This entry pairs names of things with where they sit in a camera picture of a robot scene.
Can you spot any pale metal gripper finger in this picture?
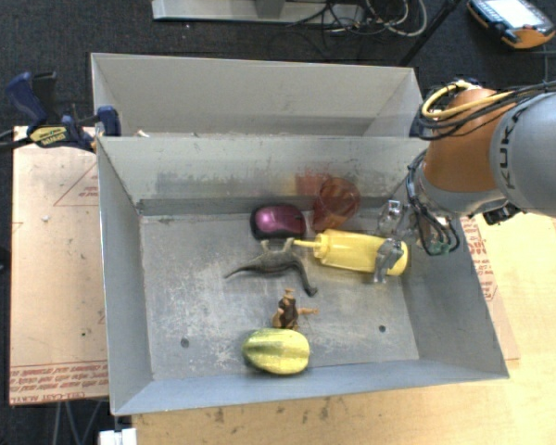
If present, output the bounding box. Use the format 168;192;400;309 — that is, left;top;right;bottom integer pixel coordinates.
377;198;403;238
373;238;405;285

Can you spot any yellow squeeze bottle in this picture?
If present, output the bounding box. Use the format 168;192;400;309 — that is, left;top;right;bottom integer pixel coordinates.
292;228;411;278

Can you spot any orange translucent cup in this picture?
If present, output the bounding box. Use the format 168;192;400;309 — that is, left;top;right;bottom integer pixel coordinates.
296;173;362;233

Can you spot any purple computer mouse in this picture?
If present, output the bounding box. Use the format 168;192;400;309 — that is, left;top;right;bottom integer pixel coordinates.
249;203;308;242

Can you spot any brown toy figure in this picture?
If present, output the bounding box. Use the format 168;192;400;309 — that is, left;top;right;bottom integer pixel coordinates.
271;287;321;331

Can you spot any grey toy lizard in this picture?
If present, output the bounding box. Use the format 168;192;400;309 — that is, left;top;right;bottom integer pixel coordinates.
222;237;319;298

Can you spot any yellow-green toy fruit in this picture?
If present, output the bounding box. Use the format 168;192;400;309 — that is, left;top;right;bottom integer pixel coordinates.
240;326;312;376

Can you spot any grey metal bin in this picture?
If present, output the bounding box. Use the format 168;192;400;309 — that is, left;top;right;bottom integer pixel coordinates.
90;52;512;417

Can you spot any black cylinder on white bracket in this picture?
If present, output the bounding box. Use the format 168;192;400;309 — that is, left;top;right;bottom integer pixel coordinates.
483;203;524;226

